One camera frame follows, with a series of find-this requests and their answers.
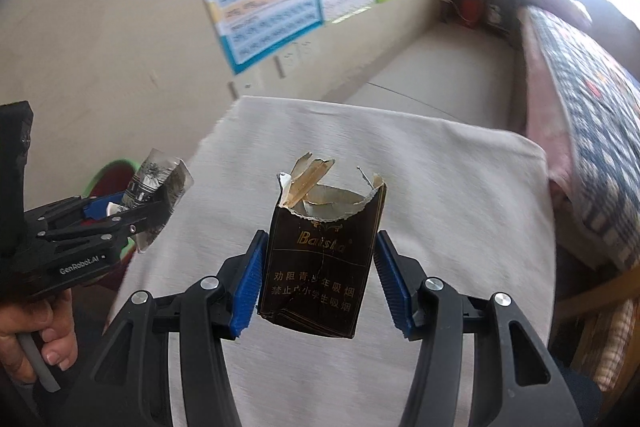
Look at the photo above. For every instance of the red bucket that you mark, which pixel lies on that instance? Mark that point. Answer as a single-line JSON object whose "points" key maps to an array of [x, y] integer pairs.
{"points": [[471, 12]]}

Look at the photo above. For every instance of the red bin with green rim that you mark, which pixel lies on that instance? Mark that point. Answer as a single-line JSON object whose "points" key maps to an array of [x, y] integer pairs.
{"points": [[112, 179]]}

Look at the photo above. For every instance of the large white wall socket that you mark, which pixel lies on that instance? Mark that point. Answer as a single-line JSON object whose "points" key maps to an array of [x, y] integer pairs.
{"points": [[247, 83]]}

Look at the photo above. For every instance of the white table cloth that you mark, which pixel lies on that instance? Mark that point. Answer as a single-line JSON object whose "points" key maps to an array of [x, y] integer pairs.
{"points": [[450, 207]]}

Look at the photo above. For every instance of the white jug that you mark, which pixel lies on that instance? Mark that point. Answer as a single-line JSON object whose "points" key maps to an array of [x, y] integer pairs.
{"points": [[495, 14]]}

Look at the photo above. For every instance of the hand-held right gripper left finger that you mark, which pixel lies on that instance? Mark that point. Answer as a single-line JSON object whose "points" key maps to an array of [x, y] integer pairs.
{"points": [[247, 292]]}

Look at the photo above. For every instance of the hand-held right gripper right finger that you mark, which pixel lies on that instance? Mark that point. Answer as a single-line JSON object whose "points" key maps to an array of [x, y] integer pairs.
{"points": [[395, 292]]}

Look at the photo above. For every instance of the silver printed plastic wrapper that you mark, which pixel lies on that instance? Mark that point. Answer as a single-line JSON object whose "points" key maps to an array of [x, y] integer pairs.
{"points": [[160, 177]]}

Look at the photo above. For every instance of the person's left hand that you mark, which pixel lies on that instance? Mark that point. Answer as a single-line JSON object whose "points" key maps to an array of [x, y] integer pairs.
{"points": [[47, 347]]}

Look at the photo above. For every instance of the plaid quilt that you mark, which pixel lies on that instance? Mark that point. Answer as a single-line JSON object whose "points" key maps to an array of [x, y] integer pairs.
{"points": [[590, 117]]}

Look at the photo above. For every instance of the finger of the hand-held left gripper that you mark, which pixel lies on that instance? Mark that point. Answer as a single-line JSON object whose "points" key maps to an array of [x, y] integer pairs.
{"points": [[110, 227], [75, 209]]}

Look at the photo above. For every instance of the dark brown cigarette pack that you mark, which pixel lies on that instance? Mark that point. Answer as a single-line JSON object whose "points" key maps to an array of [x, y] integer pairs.
{"points": [[320, 267]]}

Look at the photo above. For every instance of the bed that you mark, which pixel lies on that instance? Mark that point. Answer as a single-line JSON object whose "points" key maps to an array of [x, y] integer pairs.
{"points": [[542, 97]]}

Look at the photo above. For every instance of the wooden chair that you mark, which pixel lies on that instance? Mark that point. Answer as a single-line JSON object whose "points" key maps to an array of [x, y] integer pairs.
{"points": [[600, 296]]}

